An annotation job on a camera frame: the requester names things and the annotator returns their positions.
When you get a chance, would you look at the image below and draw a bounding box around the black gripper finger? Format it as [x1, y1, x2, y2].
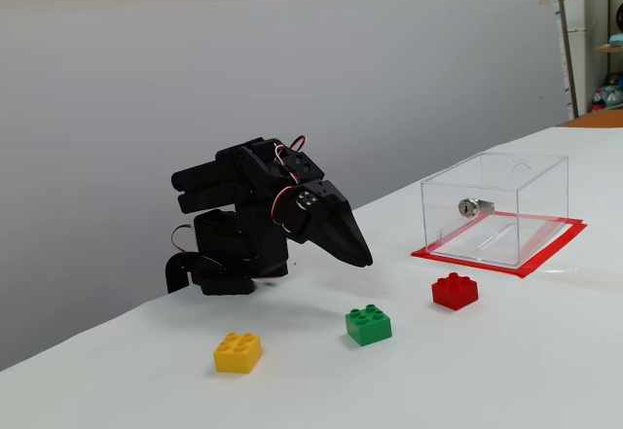
[310, 219, 367, 269]
[330, 199, 375, 268]

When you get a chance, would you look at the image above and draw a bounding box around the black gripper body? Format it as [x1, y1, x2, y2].
[279, 178, 348, 246]

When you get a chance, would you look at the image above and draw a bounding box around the yellow lego brick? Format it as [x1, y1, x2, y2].
[212, 331, 264, 375]

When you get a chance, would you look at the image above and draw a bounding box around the green lego brick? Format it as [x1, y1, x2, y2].
[345, 304, 393, 348]

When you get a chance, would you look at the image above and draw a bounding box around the transparent acrylic box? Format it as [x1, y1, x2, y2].
[421, 151, 569, 268]

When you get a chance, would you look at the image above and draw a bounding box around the red lego brick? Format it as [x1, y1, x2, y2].
[431, 271, 479, 311]

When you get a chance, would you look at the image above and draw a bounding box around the silver cam lock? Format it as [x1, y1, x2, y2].
[458, 197, 496, 219]

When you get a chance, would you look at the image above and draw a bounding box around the brown wooden table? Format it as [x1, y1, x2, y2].
[559, 109, 623, 129]

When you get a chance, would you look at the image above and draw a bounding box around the green plastic bottle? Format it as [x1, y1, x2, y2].
[603, 73, 623, 110]

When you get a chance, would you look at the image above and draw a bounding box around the red white black servo cable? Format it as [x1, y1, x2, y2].
[270, 156, 299, 233]
[169, 224, 196, 256]
[274, 135, 309, 163]

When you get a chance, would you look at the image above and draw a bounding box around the red tape frame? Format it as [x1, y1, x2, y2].
[411, 210, 588, 280]

